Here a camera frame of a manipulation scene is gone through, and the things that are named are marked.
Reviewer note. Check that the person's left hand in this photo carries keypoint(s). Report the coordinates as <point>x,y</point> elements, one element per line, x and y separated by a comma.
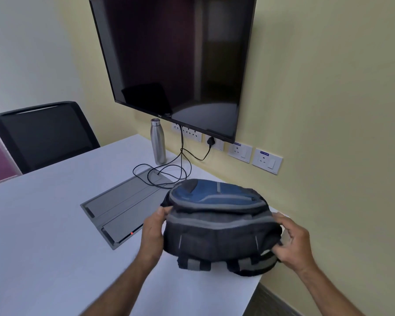
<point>153,236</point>

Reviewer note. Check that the person's right hand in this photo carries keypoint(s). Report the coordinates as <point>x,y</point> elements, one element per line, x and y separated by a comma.
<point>298,246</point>

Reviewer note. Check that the black grey backpack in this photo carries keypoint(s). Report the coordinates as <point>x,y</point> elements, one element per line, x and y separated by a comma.
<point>217,227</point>

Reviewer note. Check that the person's left forearm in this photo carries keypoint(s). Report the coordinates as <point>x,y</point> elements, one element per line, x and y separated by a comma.
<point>121,289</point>

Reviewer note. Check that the person's right forearm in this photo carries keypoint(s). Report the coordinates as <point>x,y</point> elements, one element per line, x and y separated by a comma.
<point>329,289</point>

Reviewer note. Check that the white socket plate blue label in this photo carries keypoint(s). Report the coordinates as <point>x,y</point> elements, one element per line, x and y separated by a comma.
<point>266,161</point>
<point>240,152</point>

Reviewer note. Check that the steel water bottle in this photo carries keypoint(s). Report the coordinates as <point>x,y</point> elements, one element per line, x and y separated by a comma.
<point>158,144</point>

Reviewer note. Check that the black mesh back chair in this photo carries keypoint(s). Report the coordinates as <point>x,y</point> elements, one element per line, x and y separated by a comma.
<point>46,134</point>

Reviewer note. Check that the black television screen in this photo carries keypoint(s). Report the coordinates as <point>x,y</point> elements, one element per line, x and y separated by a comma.
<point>171,46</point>

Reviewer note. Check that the white wall switch plate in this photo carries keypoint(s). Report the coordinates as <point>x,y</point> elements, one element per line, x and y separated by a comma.
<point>220,145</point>

